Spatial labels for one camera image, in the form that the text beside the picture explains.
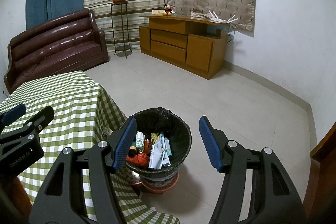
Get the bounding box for green checkered tablecloth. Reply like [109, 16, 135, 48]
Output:
[0, 70, 181, 224]

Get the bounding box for yellow snack wrapper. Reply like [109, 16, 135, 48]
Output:
[150, 133, 159, 145]

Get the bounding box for cream box on cabinet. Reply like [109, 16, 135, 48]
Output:
[151, 9, 165, 15]

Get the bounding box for green bottle yellow label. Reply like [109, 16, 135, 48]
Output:
[127, 141, 138, 158]

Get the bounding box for white teal tube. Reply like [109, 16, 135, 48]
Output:
[164, 137, 172, 157]

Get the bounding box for mickey mouse plush toy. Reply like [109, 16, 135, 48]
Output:
[163, 4, 175, 16]

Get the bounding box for green white plastic wrapper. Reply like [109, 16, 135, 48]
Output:
[135, 131, 145, 153]

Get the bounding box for white wifi router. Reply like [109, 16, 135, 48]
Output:
[208, 10, 239, 24]

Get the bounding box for black metal plant stand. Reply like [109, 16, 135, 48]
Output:
[110, 1, 133, 59]

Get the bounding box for wooden sideboard cabinet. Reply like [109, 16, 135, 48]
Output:
[139, 15, 229, 80]

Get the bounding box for white camel milk powder bag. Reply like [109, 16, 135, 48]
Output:
[149, 133, 171, 170]

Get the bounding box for dark red leather sofa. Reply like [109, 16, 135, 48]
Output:
[3, 9, 109, 93]

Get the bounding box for black lined trash bin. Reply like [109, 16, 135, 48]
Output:
[125, 107, 192, 181]

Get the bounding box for orange wrapper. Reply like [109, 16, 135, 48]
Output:
[126, 140, 150, 168]

